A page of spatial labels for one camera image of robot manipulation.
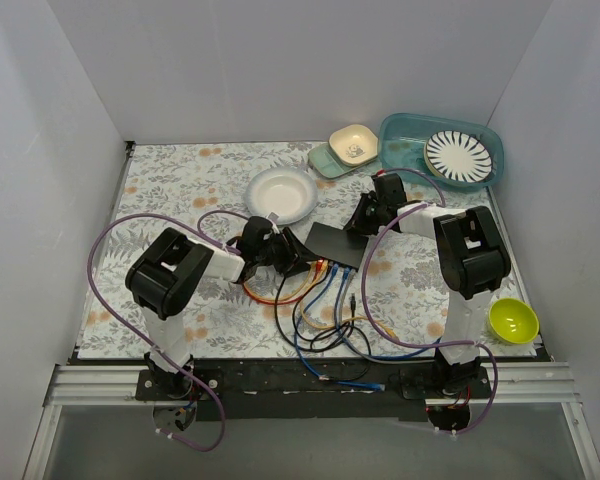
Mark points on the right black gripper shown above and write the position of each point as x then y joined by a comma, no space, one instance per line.
365,213

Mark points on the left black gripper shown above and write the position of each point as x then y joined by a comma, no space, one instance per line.
290,251

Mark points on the black network switch box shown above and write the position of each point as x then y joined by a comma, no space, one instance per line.
336,245

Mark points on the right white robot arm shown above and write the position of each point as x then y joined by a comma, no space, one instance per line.
473,262

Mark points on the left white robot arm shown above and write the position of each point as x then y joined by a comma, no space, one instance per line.
164,278

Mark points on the floral table mat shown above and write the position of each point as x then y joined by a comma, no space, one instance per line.
198,190

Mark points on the white round bowl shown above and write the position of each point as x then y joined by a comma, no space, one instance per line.
290,194

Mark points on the green divided tray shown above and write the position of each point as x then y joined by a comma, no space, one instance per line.
326,163

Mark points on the cream square panda bowl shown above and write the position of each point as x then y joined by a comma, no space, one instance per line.
354,145

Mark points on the teal plastic basin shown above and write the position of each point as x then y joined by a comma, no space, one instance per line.
403,136

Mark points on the blue striped white plate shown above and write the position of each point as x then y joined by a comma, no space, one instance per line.
457,156

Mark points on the lime green bowl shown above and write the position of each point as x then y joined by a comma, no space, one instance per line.
512,321

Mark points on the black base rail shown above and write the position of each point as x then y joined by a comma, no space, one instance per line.
285,389

